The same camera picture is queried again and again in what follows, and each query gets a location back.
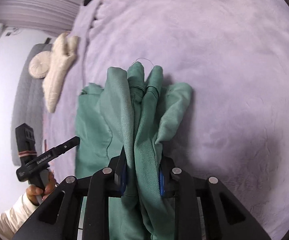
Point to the cream quilted garment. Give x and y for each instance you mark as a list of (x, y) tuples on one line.
[(63, 55)]

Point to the person left hand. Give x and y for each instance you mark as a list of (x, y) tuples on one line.
[(33, 191)]

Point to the grey quilted headboard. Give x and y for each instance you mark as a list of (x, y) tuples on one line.
[(29, 104)]

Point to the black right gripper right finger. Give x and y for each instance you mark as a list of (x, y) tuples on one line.
[(205, 208)]

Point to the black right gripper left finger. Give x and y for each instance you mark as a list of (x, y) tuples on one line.
[(78, 207)]

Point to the green work jacket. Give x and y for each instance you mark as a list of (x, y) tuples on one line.
[(136, 114)]

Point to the cream sleeve forearm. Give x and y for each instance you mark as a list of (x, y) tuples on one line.
[(13, 218)]

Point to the lavender plush bed blanket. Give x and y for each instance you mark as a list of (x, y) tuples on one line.
[(235, 56)]

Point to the grey pleated curtain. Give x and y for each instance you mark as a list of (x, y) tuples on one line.
[(51, 16)]

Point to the round cream cushion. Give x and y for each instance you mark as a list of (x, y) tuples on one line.
[(40, 65)]

